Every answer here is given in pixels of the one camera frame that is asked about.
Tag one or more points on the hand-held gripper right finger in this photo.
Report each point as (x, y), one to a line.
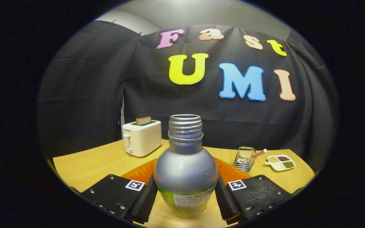
(225, 202)

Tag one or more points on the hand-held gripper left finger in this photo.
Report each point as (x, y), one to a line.
(143, 202)

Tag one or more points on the silver juice bottle green label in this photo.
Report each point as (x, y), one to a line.
(185, 171)

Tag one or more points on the pink stick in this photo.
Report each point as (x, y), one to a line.
(260, 153)

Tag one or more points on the cream toaster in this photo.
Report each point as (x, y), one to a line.
(144, 141)

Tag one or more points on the wooden table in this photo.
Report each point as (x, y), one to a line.
(90, 164)

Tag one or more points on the white divided dish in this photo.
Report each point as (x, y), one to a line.
(280, 165)

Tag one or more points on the toast slice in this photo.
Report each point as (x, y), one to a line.
(143, 121)

